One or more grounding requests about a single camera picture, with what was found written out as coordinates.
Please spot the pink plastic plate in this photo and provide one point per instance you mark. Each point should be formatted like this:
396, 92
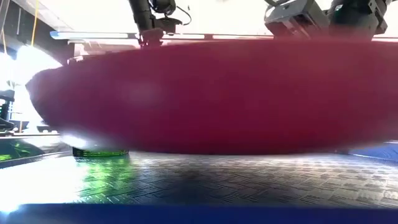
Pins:
217, 99

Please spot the green glass cup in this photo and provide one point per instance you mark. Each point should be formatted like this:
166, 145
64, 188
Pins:
99, 153

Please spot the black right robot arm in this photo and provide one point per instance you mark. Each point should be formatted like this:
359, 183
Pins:
357, 18

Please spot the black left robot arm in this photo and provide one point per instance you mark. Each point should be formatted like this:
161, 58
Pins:
143, 14

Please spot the blue plastic tray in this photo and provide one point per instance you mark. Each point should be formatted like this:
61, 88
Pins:
217, 214

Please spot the black equipment stand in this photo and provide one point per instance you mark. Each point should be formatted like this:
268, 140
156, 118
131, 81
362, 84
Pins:
6, 109

